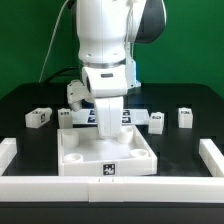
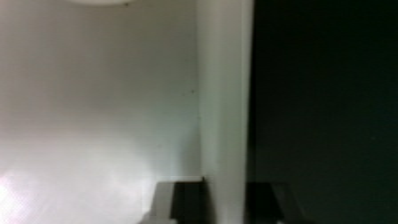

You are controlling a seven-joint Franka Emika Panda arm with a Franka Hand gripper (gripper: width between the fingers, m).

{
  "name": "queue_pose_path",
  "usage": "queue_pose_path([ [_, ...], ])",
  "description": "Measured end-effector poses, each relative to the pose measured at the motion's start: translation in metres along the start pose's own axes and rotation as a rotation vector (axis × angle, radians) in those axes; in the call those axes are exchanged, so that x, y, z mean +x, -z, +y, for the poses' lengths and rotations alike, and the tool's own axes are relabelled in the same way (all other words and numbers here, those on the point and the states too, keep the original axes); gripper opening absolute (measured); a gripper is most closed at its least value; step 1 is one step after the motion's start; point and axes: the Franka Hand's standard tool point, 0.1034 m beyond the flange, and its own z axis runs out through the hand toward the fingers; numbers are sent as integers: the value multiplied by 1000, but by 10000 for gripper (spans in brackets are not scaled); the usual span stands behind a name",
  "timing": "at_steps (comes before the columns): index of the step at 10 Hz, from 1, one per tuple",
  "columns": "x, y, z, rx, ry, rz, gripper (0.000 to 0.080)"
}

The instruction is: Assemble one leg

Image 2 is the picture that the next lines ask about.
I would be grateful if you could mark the white square tabletop tray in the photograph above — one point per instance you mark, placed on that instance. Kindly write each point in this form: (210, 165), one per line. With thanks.
(123, 107)

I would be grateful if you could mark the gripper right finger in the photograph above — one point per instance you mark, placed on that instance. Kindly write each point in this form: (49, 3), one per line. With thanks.
(272, 205)

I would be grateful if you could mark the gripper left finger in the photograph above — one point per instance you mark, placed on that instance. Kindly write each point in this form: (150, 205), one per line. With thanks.
(178, 204)

